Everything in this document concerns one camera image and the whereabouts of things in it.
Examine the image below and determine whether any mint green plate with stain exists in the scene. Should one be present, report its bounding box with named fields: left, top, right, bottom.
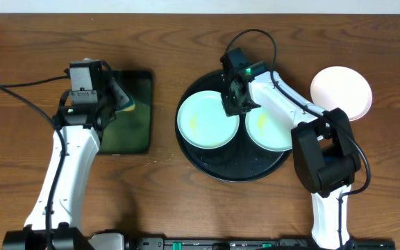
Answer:
left=176, top=90, right=240, bottom=149

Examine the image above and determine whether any black rectangular water tray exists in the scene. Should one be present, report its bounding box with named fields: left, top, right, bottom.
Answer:
left=99, top=70, right=153, bottom=155

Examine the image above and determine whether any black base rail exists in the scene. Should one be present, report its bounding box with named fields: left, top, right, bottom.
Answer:
left=88, top=228, right=397, bottom=250

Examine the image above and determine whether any white round plate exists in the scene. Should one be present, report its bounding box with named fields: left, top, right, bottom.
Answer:
left=310, top=66, right=373, bottom=121

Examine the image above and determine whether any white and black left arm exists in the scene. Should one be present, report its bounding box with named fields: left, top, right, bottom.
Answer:
left=2, top=59, right=117, bottom=249

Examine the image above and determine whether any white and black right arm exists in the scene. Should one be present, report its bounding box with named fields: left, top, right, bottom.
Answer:
left=222, top=61, right=368, bottom=249

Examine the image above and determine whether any round black serving tray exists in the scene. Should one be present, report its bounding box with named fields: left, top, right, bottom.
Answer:
left=175, top=70, right=292, bottom=182

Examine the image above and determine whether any green and yellow sponge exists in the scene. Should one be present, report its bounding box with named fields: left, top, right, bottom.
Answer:
left=110, top=78, right=135, bottom=112

